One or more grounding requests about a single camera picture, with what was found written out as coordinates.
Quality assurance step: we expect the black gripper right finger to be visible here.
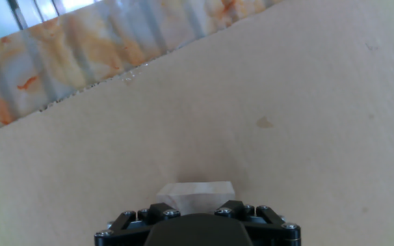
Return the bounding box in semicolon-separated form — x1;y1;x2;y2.
213;200;302;246

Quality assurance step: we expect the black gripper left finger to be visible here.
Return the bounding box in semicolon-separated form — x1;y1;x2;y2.
94;202;181;246

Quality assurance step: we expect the pale wooden cube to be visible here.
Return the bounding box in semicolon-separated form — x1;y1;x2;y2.
155;180;236;216

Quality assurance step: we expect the brown cardboard sheet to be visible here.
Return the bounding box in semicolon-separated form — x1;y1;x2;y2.
0;0;394;246

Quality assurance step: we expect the marble pattern plastic sheet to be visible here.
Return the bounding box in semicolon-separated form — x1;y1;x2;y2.
0;0;283;139

